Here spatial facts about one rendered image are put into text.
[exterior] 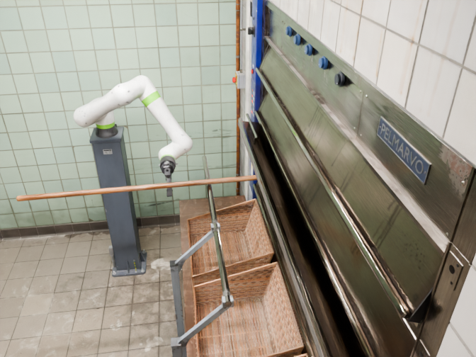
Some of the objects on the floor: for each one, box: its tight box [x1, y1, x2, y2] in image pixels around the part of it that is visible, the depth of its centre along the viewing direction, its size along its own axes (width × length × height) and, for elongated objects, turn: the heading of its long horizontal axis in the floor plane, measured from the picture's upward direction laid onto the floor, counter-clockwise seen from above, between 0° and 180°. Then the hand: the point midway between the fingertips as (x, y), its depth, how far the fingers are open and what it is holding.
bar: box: [170, 156, 234, 357], centre depth 247 cm, size 31×127×118 cm, turn 8°
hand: (168, 185), depth 239 cm, fingers open, 13 cm apart
